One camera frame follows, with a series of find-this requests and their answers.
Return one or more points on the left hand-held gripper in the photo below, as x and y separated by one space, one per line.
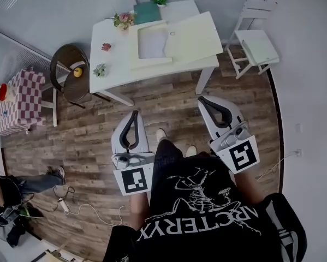
133 180

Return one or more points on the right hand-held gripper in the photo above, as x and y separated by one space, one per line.
242 154

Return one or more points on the white sheet of paper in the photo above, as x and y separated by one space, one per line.
151 44

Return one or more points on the person's right forearm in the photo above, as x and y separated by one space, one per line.
248 187

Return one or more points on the person's left forearm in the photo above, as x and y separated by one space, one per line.
140 209

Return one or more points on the person's left white shoe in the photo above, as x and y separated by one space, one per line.
161 134

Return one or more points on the person's white shoe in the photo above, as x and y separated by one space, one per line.
161 134
191 151

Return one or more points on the person's black trousers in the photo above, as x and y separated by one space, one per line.
167 154

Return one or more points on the person's right white shoe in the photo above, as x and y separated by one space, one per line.
191 151

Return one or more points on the small green succulent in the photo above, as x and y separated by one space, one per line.
100 70

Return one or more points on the white table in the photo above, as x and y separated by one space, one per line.
116 64

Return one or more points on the brown wicker chair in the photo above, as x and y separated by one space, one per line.
70 89

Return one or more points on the white stool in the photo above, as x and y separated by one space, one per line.
52 105

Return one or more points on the yellow fruit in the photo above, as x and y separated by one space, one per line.
77 72

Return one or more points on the cream open file box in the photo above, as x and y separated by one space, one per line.
177 41

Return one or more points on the white power strip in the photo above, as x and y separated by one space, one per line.
64 205

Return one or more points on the small red succulent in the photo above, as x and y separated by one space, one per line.
106 47

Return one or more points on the person's black printed t-shirt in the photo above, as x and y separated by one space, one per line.
207 217

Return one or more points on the white wooden chair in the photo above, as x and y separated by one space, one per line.
254 15

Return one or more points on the checkered tablecloth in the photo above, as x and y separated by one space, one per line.
24 102

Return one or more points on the pink flower bouquet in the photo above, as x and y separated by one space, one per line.
123 20

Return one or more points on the green book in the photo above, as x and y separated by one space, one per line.
147 13

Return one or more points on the green potted plant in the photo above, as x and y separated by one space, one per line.
160 1

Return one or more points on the red object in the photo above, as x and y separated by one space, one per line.
3 91

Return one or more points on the white wall socket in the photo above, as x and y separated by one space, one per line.
298 152

